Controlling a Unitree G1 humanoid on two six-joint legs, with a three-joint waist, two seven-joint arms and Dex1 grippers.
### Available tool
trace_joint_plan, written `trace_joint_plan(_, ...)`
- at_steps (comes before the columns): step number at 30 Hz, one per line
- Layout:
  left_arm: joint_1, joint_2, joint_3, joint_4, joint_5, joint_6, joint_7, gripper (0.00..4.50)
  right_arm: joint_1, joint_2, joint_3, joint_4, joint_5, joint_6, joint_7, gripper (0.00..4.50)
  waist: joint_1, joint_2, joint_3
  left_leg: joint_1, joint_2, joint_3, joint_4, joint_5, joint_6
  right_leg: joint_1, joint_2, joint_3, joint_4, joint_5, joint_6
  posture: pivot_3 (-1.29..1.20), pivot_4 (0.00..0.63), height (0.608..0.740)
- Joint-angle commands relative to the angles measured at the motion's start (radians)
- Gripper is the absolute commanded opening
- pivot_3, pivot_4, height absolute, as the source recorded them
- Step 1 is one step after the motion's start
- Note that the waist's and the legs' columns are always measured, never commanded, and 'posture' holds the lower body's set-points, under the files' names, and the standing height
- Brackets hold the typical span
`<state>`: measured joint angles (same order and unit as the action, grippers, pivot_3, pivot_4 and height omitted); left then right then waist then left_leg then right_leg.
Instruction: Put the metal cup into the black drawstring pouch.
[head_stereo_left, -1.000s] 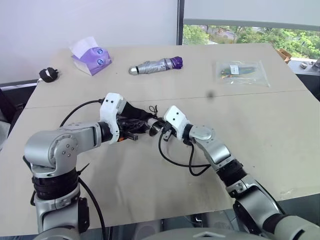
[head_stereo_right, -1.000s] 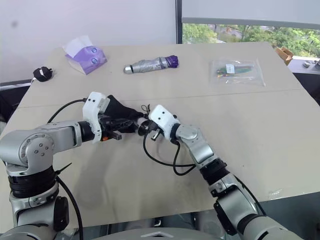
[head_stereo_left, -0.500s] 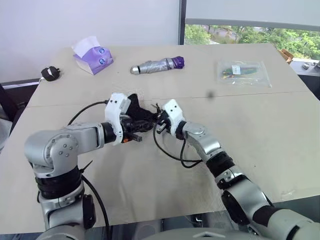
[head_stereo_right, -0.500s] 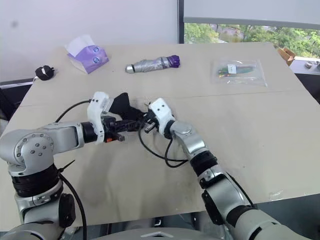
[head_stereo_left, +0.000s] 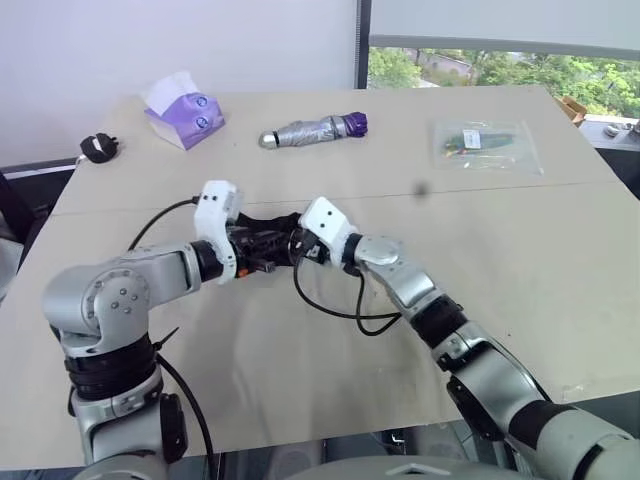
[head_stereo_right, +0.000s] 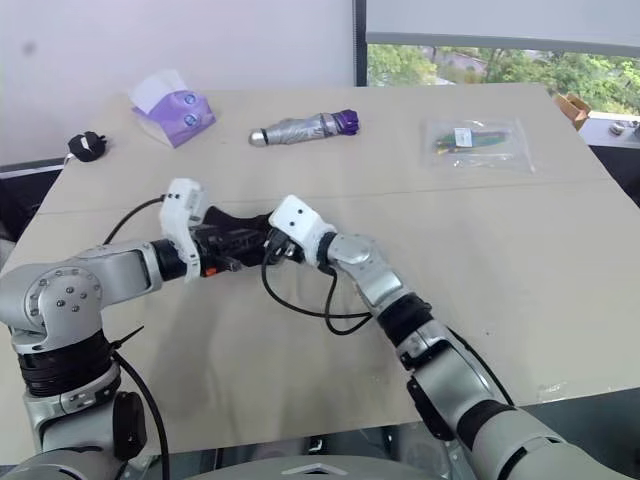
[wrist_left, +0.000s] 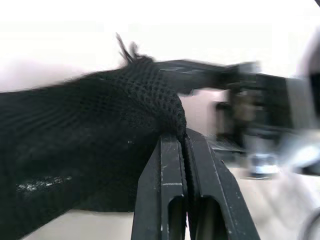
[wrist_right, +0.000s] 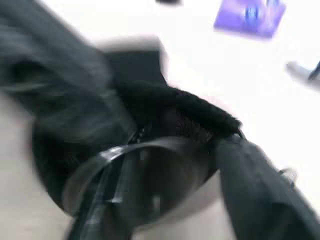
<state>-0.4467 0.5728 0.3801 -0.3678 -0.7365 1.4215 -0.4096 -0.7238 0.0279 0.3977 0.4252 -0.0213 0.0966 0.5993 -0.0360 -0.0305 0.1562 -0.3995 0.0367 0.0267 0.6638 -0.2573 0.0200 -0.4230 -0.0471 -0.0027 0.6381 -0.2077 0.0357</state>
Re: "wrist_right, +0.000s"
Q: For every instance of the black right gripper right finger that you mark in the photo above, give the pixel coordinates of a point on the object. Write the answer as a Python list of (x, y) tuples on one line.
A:
[(260, 195)]

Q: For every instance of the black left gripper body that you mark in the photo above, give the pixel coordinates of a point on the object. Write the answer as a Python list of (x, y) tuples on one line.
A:
[(136, 67)]

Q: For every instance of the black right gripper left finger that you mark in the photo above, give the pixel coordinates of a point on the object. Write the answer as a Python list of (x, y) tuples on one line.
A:
[(100, 200)]

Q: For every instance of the purple card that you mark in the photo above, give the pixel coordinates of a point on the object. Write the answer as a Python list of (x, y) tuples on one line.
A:
[(250, 18)]

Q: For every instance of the silver and blue object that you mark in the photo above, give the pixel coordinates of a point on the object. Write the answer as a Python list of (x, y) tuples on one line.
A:
[(303, 71)]

